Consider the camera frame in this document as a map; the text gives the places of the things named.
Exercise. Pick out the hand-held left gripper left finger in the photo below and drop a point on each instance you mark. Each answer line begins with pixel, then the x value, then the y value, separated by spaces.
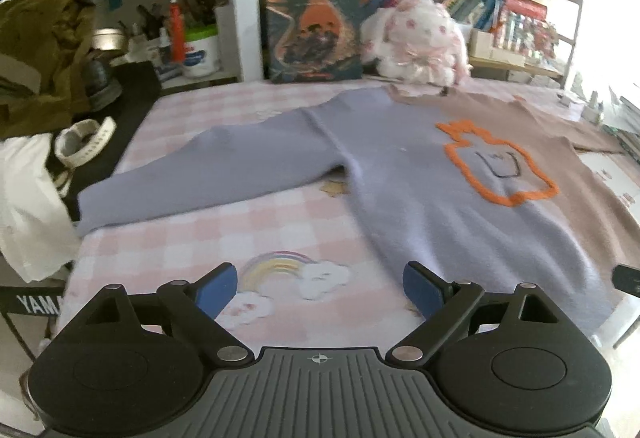
pixel 217 288

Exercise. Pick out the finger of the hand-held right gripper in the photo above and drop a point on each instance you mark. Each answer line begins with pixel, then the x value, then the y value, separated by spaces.
pixel 627 278

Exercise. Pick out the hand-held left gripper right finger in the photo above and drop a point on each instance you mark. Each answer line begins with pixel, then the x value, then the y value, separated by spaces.
pixel 420 288

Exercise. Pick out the lavender and tan sweater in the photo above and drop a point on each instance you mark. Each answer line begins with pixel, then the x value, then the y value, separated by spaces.
pixel 400 178

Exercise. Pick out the white charger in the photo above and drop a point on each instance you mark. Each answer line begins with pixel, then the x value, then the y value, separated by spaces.
pixel 594 108

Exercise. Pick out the black electric keyboard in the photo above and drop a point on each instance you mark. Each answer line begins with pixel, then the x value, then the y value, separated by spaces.
pixel 130 113

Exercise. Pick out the white wristwatch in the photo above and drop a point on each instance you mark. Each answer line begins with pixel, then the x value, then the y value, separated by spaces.
pixel 82 138

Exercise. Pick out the white cloth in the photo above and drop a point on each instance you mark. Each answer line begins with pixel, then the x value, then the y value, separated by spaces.
pixel 27 208

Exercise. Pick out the black round object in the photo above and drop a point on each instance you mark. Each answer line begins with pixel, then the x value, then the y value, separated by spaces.
pixel 102 85

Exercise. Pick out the white plastic jar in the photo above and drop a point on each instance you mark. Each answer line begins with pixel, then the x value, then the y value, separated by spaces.
pixel 201 53

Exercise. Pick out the white pink plush bunny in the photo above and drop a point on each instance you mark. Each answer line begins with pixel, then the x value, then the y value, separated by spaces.
pixel 420 38

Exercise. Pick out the red tube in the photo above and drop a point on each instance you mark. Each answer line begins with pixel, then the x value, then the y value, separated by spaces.
pixel 177 28

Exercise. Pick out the round metal tin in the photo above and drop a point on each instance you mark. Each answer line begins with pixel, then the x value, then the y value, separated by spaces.
pixel 111 40

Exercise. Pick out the red boxed book set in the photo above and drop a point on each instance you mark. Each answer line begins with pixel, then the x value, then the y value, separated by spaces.
pixel 525 25

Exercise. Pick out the bunch of pens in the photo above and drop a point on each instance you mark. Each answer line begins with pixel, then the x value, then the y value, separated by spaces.
pixel 195 13

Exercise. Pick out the illustrated dragon cover book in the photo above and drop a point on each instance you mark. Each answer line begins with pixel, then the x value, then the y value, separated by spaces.
pixel 312 23

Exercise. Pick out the olive green jacket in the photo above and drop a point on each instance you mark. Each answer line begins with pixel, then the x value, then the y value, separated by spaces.
pixel 40 58

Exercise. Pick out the white shelf frame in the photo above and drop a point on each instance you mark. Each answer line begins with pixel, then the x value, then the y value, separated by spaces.
pixel 245 18

